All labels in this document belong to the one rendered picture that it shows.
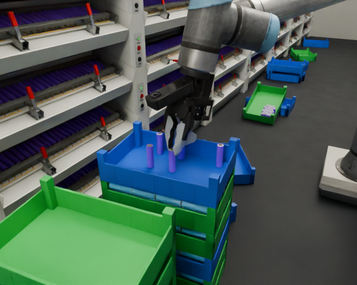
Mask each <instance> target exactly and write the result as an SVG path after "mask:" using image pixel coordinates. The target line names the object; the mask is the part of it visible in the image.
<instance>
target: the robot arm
mask: <svg viewBox="0 0 357 285"><path fill-rule="evenodd" d="M343 1H346V0H240V1H237V2H233V0H190V3H189V7H188V13H187V17H186V22H185V28H184V33H183V37H182V42H181V47H180V52H179V56H178V61H177V64H178V65H179V66H182V67H180V72H179V73H181V74H184V75H186V76H185V77H186V78H183V77H182V78H180V79H178V80H176V81H174V82H172V83H170V84H168V85H166V86H164V87H162V88H160V89H158V90H156V91H154V92H152V93H150V94H148V95H146V96H145V99H146V103H147V106H148V107H150V108H152V109H154V110H156V111H158V110H160V109H162V108H164V107H166V106H167V107H166V110H165V113H164V130H165V137H166V143H167V148H168V149H169V148H172V149H173V153H174V155H175V156H177V155H178V154H179V153H180V152H181V151H182V149H183V147H184V146H185V145H188V144H191V143H193V142H195V140H196V139H197V135H196V134H195V133H193V132H192V128H193V125H194V121H195V120H209V119H210V115H211V110H212V106H213V103H214V100H211V99H210V93H211V89H212V84H213V81H214V77H215V75H214V74H210V73H209V72H215V68H216V64H217V60H218V57H219V52H220V48H221V44H224V45H228V46H233V47H237V48H241V49H246V50H251V51H255V52H256V53H266V52H268V51H269V50H271V49H272V47H273V46H274V44H275V43H276V41H277V38H278V34H279V31H280V22H282V21H286V20H289V19H292V18H295V17H297V16H301V15H304V14H307V13H310V12H313V11H316V10H319V9H322V8H325V7H328V6H331V5H335V4H337V3H340V2H343ZM232 2H233V3H232ZM207 106H211V107H210V111H209V114H208V116H206V108H207ZM202 116H203V117H202ZM181 121H182V123H181ZM173 139H175V144H174V146H173ZM340 167H341V169H342V170H343V171H344V172H345V173H346V174H348V175H350V176H352V177H353V178H355V179H357V128H356V131H355V135H354V138H353V141H352V144H351V148H350V151H349V152H348V153H347V154H346V155H345V156H344V157H343V159H342V161H341V164H340Z"/></svg>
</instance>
